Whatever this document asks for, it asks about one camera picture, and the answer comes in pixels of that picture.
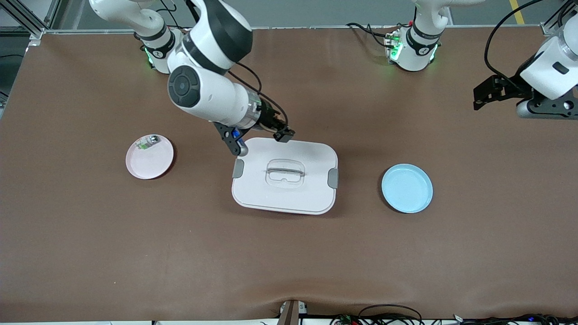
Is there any pink round plate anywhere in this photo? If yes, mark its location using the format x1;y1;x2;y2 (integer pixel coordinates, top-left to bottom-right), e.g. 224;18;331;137
126;134;175;180

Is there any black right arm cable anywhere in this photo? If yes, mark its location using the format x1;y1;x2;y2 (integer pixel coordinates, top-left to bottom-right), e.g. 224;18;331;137
226;61;289;129

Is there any brown camera post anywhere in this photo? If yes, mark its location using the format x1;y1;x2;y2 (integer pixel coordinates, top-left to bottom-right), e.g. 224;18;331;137
278;300;308;325

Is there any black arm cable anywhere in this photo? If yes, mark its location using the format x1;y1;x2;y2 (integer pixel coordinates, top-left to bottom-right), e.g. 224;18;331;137
484;0;543;87
226;61;289;129

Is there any white lidded box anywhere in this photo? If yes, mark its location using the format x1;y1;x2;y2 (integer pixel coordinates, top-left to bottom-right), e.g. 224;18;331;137
231;137;339;215

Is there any black left base cable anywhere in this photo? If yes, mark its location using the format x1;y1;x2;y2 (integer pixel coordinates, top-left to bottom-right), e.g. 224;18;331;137
346;22;400;48

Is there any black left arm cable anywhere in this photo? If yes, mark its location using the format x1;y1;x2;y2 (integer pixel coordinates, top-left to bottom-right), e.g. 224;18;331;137
484;0;543;87

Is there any black cable bundle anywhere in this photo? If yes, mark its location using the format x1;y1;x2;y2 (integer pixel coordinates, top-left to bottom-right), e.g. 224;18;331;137
453;313;578;325

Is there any light blue round plate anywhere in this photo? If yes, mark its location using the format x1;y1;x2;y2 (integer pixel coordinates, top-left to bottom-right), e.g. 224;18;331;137
382;163;434;214

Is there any black looped cable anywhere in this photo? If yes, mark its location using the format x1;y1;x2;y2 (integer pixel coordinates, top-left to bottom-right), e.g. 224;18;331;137
358;304;424;325

